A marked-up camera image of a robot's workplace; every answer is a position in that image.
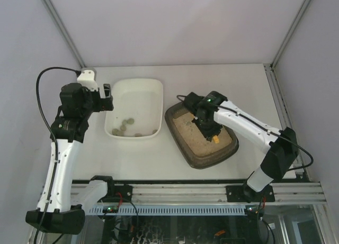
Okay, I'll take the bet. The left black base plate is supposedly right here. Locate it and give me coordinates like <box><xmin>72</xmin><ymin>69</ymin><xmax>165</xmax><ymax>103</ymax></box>
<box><xmin>97</xmin><ymin>184</ymin><xmax>133</xmax><ymax>203</ymax></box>

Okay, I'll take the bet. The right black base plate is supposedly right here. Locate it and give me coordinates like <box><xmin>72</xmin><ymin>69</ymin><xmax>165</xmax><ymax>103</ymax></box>
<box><xmin>226</xmin><ymin>184</ymin><xmax>275</xmax><ymax>203</ymax></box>

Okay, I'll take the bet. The yellow litter scoop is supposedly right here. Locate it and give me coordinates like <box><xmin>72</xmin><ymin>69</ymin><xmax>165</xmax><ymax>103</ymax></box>
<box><xmin>213</xmin><ymin>135</ymin><xmax>220</xmax><ymax>144</ymax></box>

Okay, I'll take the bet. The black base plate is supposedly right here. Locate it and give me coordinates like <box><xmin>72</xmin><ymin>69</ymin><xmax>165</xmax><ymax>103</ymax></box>
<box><xmin>97</xmin><ymin>184</ymin><xmax>133</xmax><ymax>203</ymax></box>
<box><xmin>226</xmin><ymin>184</ymin><xmax>275</xmax><ymax>203</ymax></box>

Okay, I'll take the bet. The dark brown litter box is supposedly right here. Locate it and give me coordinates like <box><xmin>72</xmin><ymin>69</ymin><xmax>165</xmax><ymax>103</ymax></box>
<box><xmin>165</xmin><ymin>103</ymin><xmax>239</xmax><ymax>169</ymax></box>

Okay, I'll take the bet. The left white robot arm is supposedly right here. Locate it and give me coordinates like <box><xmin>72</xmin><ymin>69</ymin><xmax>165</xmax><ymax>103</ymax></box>
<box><xmin>25</xmin><ymin>83</ymin><xmax>114</xmax><ymax>234</ymax></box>

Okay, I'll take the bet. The white plastic tray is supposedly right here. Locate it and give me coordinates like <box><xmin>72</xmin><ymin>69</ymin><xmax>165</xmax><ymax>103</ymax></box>
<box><xmin>104</xmin><ymin>78</ymin><xmax>164</xmax><ymax>140</ymax></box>

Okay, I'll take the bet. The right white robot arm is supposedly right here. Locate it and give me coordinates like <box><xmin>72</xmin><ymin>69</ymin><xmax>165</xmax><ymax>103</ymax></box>
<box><xmin>183</xmin><ymin>91</ymin><xmax>299</xmax><ymax>202</ymax></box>

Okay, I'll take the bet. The aluminium front rail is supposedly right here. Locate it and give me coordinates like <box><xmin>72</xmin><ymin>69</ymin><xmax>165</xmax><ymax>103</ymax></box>
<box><xmin>38</xmin><ymin>182</ymin><xmax>327</xmax><ymax>205</ymax></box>

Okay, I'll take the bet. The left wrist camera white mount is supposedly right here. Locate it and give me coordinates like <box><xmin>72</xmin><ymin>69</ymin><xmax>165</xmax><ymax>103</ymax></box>
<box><xmin>77</xmin><ymin>68</ymin><xmax>99</xmax><ymax>92</ymax></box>

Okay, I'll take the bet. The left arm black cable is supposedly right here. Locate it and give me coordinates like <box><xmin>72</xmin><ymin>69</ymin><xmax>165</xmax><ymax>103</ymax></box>
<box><xmin>32</xmin><ymin>66</ymin><xmax>80</xmax><ymax>244</ymax></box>

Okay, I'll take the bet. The grey slotted cable duct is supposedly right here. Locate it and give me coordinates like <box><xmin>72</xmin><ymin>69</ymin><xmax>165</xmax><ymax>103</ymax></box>
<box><xmin>88</xmin><ymin>204</ymin><xmax>246</xmax><ymax>216</ymax></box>

